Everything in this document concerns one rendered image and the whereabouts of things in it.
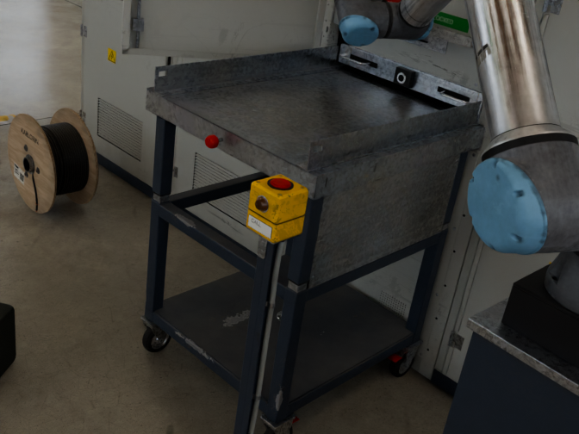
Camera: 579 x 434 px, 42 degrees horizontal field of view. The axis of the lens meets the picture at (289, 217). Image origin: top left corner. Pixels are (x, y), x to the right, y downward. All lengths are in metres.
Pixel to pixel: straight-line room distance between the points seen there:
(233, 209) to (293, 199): 1.52
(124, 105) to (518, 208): 2.44
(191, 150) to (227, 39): 0.73
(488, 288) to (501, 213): 1.06
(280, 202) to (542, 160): 0.46
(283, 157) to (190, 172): 1.40
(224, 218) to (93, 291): 0.60
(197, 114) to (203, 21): 0.57
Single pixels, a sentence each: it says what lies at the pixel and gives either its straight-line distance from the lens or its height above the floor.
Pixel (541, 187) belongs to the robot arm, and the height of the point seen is 1.07.
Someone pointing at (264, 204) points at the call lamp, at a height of 0.88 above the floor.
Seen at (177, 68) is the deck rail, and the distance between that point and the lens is 2.03.
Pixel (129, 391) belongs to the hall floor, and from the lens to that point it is 2.28.
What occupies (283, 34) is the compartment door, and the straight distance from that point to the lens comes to 2.46.
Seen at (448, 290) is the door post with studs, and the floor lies 0.33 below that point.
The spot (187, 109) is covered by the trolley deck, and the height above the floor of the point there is 0.85.
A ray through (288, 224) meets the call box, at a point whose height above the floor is 0.84.
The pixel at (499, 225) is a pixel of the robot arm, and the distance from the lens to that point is 1.19.
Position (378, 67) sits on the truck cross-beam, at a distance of 2.37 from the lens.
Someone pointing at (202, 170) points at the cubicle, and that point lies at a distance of 3.00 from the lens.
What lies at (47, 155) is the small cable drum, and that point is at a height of 0.30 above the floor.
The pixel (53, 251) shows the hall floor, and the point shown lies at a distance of 2.93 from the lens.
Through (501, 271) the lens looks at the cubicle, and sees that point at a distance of 2.19.
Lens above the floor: 1.47
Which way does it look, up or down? 26 degrees down
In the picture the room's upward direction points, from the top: 9 degrees clockwise
